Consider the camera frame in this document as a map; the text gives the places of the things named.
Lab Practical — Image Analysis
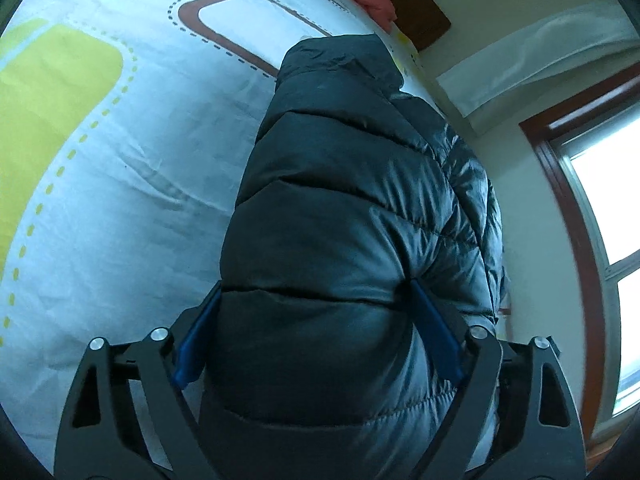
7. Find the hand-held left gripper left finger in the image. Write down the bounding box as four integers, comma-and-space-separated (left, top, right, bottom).
52, 280, 223, 480

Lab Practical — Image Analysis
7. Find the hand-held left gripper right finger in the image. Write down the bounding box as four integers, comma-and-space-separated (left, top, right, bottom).
407, 279, 588, 480

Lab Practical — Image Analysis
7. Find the black puffer jacket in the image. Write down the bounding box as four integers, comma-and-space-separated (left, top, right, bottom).
197, 34, 511, 480

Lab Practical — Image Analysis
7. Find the white printed bed sheet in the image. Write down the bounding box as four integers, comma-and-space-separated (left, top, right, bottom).
0, 0, 441, 476

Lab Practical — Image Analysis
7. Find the white curtain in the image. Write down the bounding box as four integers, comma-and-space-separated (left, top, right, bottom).
436, 0, 640, 133

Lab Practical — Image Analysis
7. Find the brown wooden headboard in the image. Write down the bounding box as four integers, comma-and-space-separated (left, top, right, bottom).
360, 0, 452, 52

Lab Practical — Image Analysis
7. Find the window with brown frame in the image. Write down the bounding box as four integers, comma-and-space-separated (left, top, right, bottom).
519, 62, 640, 456

